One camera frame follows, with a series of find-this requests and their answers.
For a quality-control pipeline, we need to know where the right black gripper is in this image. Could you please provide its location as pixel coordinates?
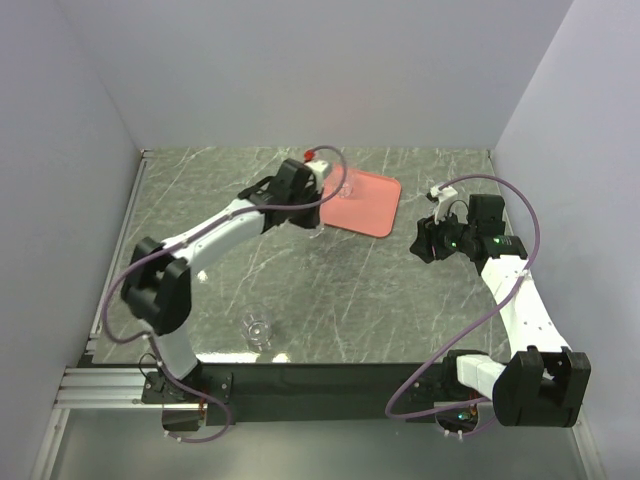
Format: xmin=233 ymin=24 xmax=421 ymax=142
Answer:
xmin=409 ymin=205 xmax=477 ymax=264

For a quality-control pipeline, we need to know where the clear glass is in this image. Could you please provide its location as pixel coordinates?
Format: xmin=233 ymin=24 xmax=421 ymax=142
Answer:
xmin=240 ymin=303 xmax=273 ymax=350
xmin=336 ymin=170 xmax=355 ymax=199
xmin=308 ymin=223 xmax=325 ymax=239

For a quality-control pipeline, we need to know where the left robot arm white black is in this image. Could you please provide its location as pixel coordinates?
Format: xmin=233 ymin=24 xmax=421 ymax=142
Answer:
xmin=120 ymin=159 xmax=332 ymax=402

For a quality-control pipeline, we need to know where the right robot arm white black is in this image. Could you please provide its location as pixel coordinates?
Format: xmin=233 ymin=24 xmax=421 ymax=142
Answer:
xmin=410 ymin=187 xmax=591 ymax=428

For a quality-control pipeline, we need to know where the pink plastic tray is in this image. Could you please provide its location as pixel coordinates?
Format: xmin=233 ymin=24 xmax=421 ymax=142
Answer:
xmin=320 ymin=168 xmax=402 ymax=238

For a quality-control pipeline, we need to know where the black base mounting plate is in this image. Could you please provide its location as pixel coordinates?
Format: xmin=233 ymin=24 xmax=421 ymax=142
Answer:
xmin=141 ymin=363 xmax=480 ymax=423

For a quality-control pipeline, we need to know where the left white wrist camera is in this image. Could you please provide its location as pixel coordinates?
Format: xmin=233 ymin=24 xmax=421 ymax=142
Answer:
xmin=303 ymin=150 xmax=332 ymax=192

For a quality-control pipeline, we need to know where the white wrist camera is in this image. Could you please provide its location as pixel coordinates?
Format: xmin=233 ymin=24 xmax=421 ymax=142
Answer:
xmin=303 ymin=150 xmax=332 ymax=192
xmin=426 ymin=184 xmax=458 ymax=224

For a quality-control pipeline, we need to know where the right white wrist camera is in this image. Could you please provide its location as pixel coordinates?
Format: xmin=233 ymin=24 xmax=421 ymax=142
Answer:
xmin=426 ymin=184 xmax=458 ymax=224

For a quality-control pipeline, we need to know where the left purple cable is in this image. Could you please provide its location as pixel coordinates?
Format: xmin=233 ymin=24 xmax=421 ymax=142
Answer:
xmin=100 ymin=144 xmax=350 ymax=447

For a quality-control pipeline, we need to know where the aluminium rail frame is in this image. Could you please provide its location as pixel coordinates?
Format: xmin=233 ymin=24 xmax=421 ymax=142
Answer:
xmin=27 ymin=148 xmax=151 ymax=480

